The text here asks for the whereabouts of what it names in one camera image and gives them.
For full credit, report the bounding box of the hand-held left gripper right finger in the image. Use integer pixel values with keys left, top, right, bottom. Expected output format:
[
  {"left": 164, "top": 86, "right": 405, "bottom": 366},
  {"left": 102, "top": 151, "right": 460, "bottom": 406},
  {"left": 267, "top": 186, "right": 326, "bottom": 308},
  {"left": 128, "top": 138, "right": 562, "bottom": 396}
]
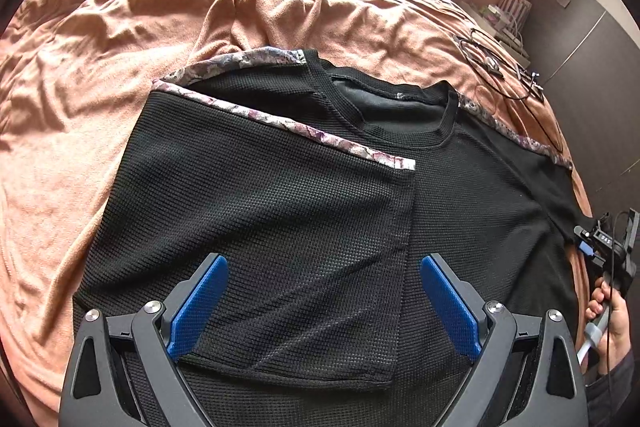
[{"left": 419, "top": 253, "right": 591, "bottom": 427}]

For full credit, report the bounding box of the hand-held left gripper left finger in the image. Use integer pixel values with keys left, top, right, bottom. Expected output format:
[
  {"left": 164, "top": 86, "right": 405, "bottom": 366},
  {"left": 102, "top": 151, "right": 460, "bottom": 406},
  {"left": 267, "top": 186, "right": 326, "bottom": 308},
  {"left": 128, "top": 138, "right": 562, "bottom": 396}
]
[{"left": 59, "top": 253, "right": 231, "bottom": 427}]

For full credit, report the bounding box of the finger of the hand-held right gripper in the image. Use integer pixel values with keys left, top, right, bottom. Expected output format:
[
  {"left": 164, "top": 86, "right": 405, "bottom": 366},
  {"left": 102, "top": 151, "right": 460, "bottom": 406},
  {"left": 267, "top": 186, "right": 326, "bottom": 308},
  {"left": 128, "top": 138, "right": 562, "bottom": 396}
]
[{"left": 573, "top": 225, "right": 597, "bottom": 259}]

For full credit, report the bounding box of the black shirt with floral trim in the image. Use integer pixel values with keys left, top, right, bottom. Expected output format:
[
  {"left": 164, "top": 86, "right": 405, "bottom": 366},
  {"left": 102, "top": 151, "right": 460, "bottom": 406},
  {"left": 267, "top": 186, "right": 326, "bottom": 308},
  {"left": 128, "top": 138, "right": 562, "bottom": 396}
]
[{"left": 72, "top": 48, "right": 583, "bottom": 427}]

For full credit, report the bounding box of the person's right forearm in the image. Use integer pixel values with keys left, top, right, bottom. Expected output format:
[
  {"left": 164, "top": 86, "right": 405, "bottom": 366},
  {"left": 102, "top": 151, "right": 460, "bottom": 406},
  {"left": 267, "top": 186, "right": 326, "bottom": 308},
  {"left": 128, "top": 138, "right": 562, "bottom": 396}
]
[{"left": 584, "top": 349, "right": 635, "bottom": 427}]

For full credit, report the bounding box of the person's right hand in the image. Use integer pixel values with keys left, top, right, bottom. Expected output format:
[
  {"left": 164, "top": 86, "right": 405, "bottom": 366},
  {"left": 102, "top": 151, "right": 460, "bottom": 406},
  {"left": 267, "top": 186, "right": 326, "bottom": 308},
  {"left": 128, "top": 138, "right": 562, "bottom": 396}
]
[{"left": 585, "top": 279, "right": 628, "bottom": 370}]

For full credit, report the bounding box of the dark wardrobe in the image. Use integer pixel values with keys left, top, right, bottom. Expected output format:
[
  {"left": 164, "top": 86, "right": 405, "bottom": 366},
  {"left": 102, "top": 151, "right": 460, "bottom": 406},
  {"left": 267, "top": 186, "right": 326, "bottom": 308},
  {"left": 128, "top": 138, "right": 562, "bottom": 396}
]
[{"left": 520, "top": 0, "right": 640, "bottom": 148}]

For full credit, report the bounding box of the brown blanket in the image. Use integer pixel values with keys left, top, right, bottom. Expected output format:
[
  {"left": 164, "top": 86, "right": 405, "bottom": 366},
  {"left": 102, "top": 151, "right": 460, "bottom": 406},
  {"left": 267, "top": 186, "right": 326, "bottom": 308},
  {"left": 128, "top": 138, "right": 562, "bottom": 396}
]
[{"left": 0, "top": 0, "right": 593, "bottom": 427}]

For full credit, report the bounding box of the black cable coil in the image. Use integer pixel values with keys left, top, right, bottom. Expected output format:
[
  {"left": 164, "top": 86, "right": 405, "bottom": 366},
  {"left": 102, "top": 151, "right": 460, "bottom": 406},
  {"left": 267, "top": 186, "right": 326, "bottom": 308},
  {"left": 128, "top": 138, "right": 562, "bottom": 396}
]
[{"left": 457, "top": 29, "right": 543, "bottom": 100}]

